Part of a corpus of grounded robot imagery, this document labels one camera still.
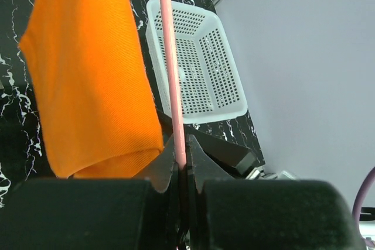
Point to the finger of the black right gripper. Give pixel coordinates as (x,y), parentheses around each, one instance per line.
(233,158)

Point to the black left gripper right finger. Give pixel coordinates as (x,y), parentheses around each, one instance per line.
(228,213)

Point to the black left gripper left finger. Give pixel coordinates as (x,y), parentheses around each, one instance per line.
(138,213)

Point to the pink hanger with orange trousers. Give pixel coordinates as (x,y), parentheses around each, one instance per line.
(173,81)

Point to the orange trousers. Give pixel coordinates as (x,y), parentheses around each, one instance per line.
(94,99)

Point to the white plastic basket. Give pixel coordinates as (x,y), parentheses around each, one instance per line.
(210,85)

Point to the black marble pattern mat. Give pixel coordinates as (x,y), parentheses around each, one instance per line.
(22,150)

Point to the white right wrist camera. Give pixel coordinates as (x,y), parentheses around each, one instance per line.
(259,173)

